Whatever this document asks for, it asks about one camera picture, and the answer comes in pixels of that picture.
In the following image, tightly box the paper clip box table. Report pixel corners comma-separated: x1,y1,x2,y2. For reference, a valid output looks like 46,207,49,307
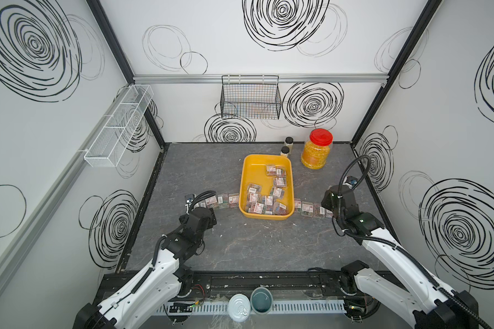
301,202,314,217
228,193,240,208

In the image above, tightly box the yellow plastic tray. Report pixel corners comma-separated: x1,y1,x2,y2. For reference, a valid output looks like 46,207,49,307
239,154,295,221

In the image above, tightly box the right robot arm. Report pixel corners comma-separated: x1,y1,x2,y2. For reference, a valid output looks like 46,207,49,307
321,184,482,328

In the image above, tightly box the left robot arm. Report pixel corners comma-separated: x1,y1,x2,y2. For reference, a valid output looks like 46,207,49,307
73,208,217,328

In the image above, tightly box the paper clip box in tray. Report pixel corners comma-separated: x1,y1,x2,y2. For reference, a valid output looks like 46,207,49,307
266,164,277,176

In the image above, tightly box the red lid corn jar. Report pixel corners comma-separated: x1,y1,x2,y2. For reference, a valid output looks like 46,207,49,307
301,128,333,169

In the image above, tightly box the teal cup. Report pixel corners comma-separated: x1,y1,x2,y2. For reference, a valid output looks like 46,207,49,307
250,287,274,315

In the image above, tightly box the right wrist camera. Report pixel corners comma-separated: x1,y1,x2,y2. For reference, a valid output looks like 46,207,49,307
343,176,358,189

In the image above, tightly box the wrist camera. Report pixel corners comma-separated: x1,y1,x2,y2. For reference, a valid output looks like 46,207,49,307
185,194,196,214
343,176,358,189

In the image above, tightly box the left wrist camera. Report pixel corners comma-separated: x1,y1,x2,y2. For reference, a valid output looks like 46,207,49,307
185,194,196,214

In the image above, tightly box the white slotted cable duct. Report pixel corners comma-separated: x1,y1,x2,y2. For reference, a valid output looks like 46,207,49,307
153,300,347,316

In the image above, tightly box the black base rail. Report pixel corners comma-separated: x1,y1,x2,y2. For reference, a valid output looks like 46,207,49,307
102,269,429,297

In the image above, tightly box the white mesh wall shelf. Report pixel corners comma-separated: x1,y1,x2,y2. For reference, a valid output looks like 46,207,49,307
84,84,154,168

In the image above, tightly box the black wire basket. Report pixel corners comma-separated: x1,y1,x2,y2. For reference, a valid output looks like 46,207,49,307
220,75,283,120

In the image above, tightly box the black corrugated cable right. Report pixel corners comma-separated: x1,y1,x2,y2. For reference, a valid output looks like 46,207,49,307
338,155,494,329

